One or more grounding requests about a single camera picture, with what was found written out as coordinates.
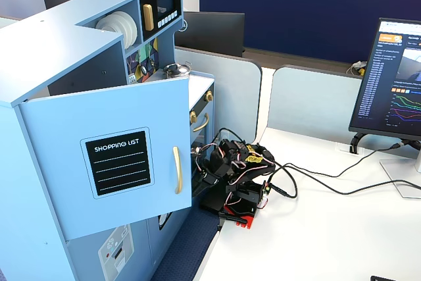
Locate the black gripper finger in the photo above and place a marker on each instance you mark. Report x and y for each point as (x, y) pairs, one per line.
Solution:
(201, 185)

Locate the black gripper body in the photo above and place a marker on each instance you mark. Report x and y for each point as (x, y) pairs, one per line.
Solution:
(201, 183)

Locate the blue shopping list cabinet door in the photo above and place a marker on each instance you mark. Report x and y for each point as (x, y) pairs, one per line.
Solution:
(131, 113)

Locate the black robot arm yellow joints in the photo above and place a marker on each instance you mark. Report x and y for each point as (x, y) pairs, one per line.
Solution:
(253, 172)

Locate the blue oven door with window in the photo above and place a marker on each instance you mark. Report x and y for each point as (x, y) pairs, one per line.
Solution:
(205, 137)

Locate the blue dishwasher print door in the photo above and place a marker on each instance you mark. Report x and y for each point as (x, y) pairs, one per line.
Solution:
(154, 245)

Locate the blue ice dispenser print door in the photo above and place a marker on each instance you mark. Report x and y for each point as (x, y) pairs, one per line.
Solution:
(82, 254)

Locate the gold stove knob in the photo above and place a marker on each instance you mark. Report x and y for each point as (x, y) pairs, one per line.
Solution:
(208, 96)
(193, 117)

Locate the dark blue fabric pad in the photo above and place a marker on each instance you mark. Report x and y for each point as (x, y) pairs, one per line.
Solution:
(187, 245)

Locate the grey desk divider panel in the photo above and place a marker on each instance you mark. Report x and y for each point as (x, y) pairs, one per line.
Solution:
(312, 103)
(237, 96)

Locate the steel toy pot with lid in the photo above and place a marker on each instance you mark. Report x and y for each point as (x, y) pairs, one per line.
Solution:
(177, 69)

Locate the steel toy ladle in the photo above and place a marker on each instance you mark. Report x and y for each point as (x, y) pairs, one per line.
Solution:
(144, 70)

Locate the steel slotted toy spatula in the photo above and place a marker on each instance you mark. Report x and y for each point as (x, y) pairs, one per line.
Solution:
(131, 79)

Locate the steel toy spoon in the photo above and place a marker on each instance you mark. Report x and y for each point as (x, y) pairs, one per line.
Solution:
(152, 62)

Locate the white toy plate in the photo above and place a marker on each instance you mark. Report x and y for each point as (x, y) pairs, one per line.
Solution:
(108, 24)
(131, 31)
(135, 32)

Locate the black toy microwave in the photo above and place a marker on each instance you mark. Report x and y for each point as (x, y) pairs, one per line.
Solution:
(167, 1)

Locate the small yellow object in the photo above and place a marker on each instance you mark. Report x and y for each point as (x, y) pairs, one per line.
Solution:
(360, 71)

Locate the silver monitor stand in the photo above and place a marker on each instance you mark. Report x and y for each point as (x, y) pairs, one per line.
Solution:
(393, 179)

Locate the lit computer monitor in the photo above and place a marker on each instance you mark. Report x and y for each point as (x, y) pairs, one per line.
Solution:
(388, 80)

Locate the flat black device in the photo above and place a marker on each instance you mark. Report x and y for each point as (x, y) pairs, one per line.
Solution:
(381, 278)

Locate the blue wooden toy kitchen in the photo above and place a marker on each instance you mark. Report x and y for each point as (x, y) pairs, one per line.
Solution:
(49, 47)

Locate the red robot base mount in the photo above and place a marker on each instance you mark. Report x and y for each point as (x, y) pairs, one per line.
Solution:
(246, 220)

